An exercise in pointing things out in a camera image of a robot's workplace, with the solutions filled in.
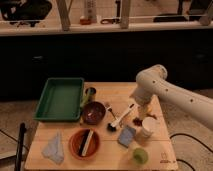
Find black floor cable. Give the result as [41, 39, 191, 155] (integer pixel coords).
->
[169, 132, 213, 171]

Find light blue cloth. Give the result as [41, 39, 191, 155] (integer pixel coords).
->
[42, 133, 64, 164]

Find black office chair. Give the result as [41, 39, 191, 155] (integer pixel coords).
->
[0, 0, 52, 27]

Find dark red grapes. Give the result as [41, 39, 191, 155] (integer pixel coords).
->
[132, 113, 158, 127]

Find dark purple bowl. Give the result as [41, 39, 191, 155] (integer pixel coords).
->
[82, 101, 106, 125]

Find metal fork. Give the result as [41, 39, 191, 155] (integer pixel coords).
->
[104, 103, 117, 119]

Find blue sponge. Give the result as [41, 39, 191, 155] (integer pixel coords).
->
[118, 125, 136, 148]

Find white black dish brush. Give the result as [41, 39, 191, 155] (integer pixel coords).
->
[107, 104, 134, 132]

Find dark green can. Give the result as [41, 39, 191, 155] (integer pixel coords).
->
[80, 87, 96, 108]

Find green plastic tray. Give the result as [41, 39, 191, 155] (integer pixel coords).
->
[34, 78, 84, 122]

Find black pole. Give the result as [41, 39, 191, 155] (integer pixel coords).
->
[14, 123, 26, 171]

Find black and white block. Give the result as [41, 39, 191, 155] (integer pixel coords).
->
[78, 130, 94, 156]

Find white paper cup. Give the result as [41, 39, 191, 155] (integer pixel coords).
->
[139, 117, 157, 138]

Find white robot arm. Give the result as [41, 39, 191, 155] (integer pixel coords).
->
[131, 64, 213, 131]

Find red object on shelf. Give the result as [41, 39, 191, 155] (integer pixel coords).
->
[79, 16, 92, 25]

